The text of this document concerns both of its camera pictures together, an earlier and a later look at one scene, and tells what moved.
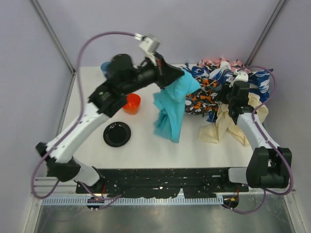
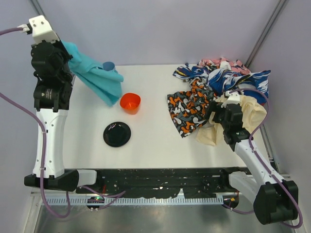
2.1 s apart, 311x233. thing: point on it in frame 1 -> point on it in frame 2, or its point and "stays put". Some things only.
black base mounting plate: [199, 183] stays put
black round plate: [117, 134] stays put
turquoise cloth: [169, 104] -> [106, 83]
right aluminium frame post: [262, 37] stays put
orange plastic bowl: [133, 102] stays put
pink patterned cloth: [222, 63] stays put
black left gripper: [162, 72] -> [64, 51]
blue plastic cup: [105, 66] stays put
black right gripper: [228, 96] -> [213, 110]
